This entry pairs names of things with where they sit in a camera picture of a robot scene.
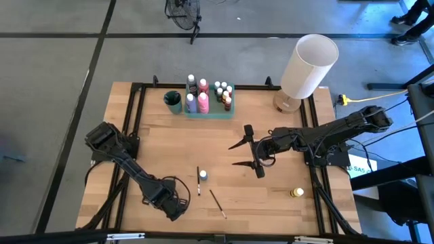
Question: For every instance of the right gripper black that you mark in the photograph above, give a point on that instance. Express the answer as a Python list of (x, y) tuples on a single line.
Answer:
[(268, 147)]

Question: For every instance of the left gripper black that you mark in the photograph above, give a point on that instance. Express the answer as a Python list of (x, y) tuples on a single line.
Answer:
[(166, 200)]

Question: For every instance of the thin black paint brush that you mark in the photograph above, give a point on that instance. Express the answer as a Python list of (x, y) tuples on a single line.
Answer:
[(198, 181), (217, 203)]

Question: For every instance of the cerulean blue paint bottle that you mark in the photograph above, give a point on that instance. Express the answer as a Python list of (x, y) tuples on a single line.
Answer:
[(203, 175)]

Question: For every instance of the small maroon paint bottle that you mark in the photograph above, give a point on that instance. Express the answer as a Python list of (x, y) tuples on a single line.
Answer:
[(228, 103)]

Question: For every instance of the small yellow paint bottle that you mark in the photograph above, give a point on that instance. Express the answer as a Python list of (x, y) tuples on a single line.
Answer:
[(296, 192), (225, 96)]

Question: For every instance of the large pink paint bottle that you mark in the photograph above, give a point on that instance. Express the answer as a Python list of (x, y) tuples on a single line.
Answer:
[(203, 103)]

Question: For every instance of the sap green paint bottle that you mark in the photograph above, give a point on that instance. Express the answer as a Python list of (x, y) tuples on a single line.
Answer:
[(219, 93)]

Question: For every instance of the small red paint bottle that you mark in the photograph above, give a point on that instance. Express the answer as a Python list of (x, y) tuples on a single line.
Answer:
[(230, 89)]

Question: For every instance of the large purple paint bottle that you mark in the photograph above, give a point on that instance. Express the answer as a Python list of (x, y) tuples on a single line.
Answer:
[(191, 104)]

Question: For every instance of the small blue paint bottle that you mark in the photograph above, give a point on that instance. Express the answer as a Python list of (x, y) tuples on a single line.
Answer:
[(217, 85)]

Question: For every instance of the large bright red paint bottle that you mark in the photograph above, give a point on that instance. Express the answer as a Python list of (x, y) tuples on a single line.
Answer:
[(203, 87)]

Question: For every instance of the large dark paint bottle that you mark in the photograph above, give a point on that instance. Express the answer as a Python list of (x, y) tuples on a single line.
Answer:
[(192, 88)]

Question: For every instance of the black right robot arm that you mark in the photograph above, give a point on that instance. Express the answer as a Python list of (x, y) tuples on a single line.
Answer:
[(332, 132)]

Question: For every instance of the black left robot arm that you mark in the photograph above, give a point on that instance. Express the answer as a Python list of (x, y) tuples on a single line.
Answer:
[(125, 159)]

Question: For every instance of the teal translucent plastic bin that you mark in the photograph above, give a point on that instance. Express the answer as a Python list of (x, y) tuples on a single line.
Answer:
[(213, 112)]

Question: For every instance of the teal plastic cup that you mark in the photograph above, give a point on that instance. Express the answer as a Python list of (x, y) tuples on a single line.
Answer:
[(173, 101)]

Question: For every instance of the white shade table lamp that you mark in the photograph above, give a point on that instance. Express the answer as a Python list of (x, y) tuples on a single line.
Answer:
[(305, 71)]

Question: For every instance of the yellow power plug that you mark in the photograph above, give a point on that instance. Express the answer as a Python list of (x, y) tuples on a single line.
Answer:
[(344, 99)]

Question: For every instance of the white printed sign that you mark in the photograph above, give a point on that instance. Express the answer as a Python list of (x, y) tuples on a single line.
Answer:
[(361, 169)]

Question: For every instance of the black bar with silver brackets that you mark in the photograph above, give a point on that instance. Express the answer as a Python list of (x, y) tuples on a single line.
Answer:
[(51, 237)]

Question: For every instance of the black floor fan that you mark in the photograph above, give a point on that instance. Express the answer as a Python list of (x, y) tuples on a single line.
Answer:
[(196, 27)]

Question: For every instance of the person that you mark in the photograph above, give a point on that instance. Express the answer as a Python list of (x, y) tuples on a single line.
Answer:
[(403, 40)]

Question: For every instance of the black aluminium table frame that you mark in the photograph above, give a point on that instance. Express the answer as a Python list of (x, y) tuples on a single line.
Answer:
[(254, 86)]

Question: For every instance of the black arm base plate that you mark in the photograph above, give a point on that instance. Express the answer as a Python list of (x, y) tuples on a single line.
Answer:
[(340, 161), (96, 158)]

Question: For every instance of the black desk frame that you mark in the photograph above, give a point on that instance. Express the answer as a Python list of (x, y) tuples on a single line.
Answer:
[(386, 174)]

